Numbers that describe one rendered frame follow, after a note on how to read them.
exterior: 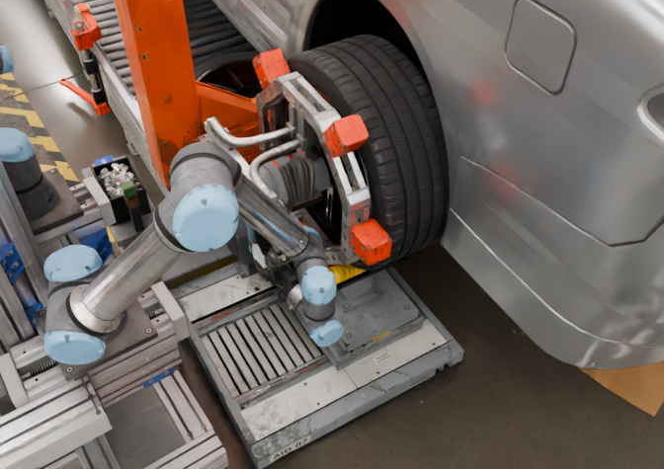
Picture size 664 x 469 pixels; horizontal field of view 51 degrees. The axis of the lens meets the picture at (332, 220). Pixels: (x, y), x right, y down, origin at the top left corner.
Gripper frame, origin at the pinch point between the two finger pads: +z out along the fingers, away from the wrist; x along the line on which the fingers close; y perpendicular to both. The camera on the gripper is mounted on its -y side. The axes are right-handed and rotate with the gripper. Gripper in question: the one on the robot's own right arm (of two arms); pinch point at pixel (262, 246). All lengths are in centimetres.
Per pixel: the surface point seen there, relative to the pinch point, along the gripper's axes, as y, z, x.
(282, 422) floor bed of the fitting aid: -75, -10, 3
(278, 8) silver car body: 16, 83, -49
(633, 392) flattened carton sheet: -82, -59, -111
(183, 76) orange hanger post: 13, 65, -6
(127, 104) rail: -44, 142, -3
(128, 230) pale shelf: -38, 62, 23
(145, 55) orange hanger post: 23, 65, 4
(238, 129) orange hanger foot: -15, 66, -23
